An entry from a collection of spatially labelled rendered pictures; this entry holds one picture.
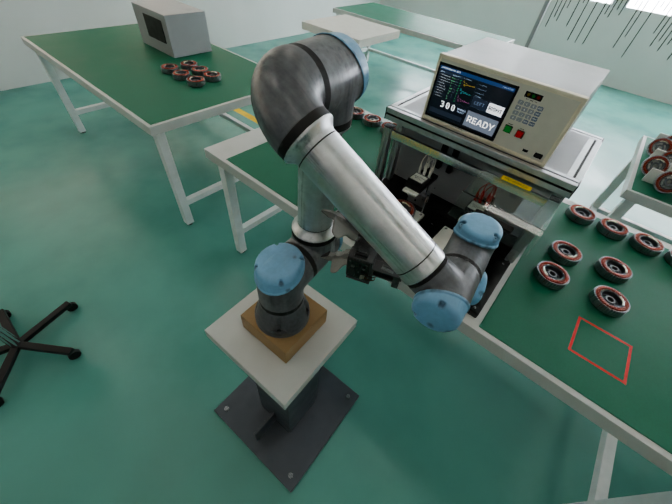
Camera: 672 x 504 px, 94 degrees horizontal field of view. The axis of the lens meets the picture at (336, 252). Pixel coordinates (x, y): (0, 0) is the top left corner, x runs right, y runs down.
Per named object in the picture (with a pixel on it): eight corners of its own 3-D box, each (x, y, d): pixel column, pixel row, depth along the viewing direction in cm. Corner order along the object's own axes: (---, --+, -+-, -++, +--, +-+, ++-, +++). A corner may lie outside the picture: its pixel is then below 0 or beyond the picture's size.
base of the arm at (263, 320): (276, 349, 81) (274, 330, 74) (244, 310, 88) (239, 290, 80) (320, 316, 89) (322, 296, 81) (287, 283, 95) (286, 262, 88)
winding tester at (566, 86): (543, 167, 96) (588, 99, 81) (421, 117, 113) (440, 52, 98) (572, 129, 118) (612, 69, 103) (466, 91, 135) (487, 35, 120)
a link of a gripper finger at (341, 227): (320, 217, 60) (355, 248, 62) (332, 199, 64) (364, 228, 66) (312, 224, 62) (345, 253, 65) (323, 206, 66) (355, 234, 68)
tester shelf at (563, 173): (568, 199, 94) (578, 187, 90) (384, 118, 120) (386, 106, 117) (596, 149, 118) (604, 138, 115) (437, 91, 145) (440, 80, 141)
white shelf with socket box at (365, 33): (347, 135, 176) (359, 40, 142) (301, 112, 190) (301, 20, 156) (383, 117, 195) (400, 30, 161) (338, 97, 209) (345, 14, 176)
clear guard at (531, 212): (526, 256, 85) (538, 241, 80) (447, 214, 94) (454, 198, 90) (557, 204, 103) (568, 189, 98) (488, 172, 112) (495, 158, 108)
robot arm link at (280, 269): (247, 297, 79) (239, 263, 69) (281, 265, 87) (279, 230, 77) (284, 322, 75) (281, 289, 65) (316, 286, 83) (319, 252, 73)
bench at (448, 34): (458, 123, 376) (486, 52, 321) (328, 71, 458) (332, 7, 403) (487, 103, 426) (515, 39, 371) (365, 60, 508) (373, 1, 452)
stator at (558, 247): (541, 247, 126) (546, 240, 123) (563, 244, 128) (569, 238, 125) (559, 268, 119) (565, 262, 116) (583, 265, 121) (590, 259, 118)
